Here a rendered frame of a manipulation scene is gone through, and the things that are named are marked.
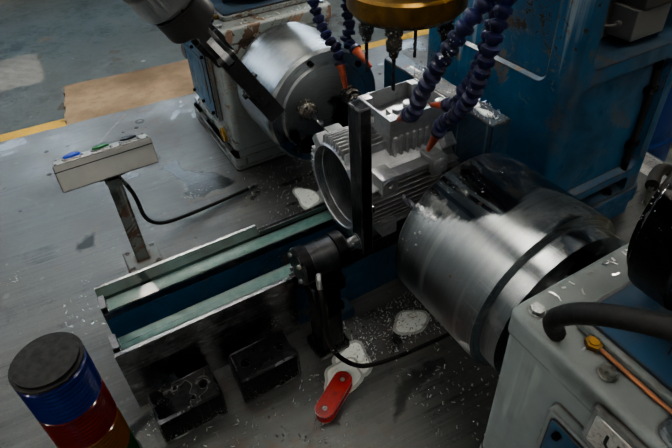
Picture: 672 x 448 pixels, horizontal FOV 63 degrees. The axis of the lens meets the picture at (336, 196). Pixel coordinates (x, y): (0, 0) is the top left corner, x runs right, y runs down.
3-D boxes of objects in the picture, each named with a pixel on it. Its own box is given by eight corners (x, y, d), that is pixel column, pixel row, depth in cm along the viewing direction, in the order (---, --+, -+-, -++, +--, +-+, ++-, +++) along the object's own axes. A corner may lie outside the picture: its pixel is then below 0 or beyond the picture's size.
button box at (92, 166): (154, 157, 107) (144, 131, 106) (159, 162, 101) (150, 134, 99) (62, 186, 101) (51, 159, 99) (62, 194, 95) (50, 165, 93)
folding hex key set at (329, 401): (338, 374, 91) (338, 367, 90) (356, 382, 90) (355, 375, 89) (311, 418, 85) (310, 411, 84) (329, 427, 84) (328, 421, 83)
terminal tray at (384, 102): (412, 112, 103) (413, 76, 98) (448, 137, 95) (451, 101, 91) (357, 131, 98) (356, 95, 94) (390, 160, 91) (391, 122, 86)
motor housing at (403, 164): (397, 167, 115) (400, 85, 103) (456, 217, 102) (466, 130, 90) (313, 200, 108) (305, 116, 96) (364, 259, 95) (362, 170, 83)
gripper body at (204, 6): (205, -9, 68) (250, 43, 75) (185, -26, 74) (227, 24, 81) (162, 33, 68) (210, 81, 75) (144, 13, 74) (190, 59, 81)
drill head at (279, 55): (310, 85, 147) (302, -10, 131) (387, 148, 122) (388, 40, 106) (222, 112, 138) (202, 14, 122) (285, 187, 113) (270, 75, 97)
